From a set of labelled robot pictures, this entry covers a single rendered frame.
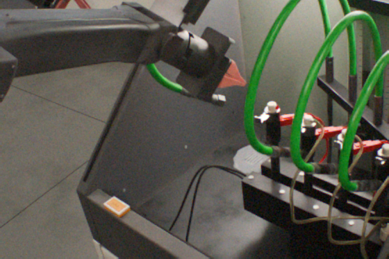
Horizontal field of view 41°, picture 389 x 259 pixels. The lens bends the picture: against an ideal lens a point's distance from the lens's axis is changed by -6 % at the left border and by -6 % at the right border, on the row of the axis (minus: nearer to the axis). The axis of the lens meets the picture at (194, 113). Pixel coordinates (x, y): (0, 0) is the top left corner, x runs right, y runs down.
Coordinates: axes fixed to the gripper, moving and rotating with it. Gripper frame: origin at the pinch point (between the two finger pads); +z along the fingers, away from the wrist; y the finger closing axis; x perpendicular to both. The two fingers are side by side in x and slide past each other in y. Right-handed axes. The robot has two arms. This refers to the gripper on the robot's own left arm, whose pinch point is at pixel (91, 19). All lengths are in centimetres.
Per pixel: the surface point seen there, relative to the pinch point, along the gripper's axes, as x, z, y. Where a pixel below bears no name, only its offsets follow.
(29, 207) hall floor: 115, 35, 152
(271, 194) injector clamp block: 9.7, 45.6, -2.8
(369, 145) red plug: -9, 49, -15
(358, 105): -13.2, 32.3, -30.0
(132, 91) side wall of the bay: 10.9, 17.5, 20.5
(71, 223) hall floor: 103, 53, 134
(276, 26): -15.8, 21.3, -16.9
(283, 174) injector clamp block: 6.0, 47.9, 1.7
